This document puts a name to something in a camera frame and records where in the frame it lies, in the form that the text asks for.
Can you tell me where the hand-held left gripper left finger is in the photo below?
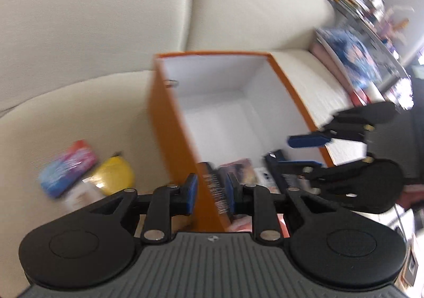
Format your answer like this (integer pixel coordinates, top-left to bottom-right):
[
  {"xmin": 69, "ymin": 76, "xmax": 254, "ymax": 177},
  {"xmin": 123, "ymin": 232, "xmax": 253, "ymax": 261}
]
[{"xmin": 89, "ymin": 173, "xmax": 199, "ymax": 242}]

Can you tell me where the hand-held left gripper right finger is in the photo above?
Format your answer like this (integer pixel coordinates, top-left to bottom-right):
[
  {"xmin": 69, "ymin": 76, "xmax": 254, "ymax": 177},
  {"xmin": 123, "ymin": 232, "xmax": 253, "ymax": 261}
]
[{"xmin": 226, "ymin": 172, "xmax": 336, "ymax": 243}]

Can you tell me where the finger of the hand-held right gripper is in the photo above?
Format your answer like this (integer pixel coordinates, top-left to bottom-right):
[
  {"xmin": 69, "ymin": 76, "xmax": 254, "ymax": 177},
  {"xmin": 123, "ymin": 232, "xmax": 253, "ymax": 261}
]
[
  {"xmin": 287, "ymin": 112, "xmax": 376, "ymax": 149},
  {"xmin": 276, "ymin": 154, "xmax": 372, "ymax": 197}
]

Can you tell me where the black case white label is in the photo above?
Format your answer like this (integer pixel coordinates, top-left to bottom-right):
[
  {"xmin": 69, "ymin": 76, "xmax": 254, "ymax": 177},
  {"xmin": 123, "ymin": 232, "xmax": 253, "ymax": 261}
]
[{"xmin": 264, "ymin": 150, "xmax": 300, "ymax": 194}]

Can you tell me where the printed picture packet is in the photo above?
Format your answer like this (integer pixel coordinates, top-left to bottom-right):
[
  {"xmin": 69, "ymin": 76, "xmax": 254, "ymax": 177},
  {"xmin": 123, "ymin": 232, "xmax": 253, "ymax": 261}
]
[{"xmin": 217, "ymin": 158, "xmax": 254, "ymax": 183}]

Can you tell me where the orange cardboard box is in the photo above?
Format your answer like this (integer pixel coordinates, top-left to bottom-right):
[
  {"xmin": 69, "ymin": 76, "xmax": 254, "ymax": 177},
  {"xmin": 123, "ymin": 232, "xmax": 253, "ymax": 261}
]
[{"xmin": 147, "ymin": 50, "xmax": 335, "ymax": 233}]

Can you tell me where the yellow round object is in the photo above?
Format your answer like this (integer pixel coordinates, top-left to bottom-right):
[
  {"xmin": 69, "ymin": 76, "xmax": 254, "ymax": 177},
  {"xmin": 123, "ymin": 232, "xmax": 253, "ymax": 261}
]
[{"xmin": 89, "ymin": 155, "xmax": 136, "ymax": 196}]

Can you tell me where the pink cushion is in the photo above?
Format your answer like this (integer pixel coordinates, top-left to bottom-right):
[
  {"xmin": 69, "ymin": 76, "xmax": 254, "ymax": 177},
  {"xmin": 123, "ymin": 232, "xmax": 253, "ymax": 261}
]
[{"xmin": 310, "ymin": 42, "xmax": 352, "ymax": 91}]

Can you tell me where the blue illustrated book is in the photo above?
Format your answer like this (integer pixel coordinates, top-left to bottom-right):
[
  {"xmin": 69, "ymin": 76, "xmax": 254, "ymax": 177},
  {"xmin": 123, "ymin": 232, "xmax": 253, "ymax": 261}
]
[{"xmin": 316, "ymin": 28, "xmax": 387, "ymax": 93}]

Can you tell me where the blue red snack packet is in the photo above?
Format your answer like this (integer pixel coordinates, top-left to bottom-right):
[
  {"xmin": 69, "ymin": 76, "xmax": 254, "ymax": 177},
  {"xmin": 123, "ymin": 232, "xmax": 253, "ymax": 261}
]
[{"xmin": 38, "ymin": 140, "xmax": 99, "ymax": 199}]

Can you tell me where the beige sofa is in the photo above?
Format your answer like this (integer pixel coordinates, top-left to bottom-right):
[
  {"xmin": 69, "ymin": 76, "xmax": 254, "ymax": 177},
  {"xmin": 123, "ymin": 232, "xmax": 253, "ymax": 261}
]
[{"xmin": 0, "ymin": 0, "xmax": 388, "ymax": 298}]

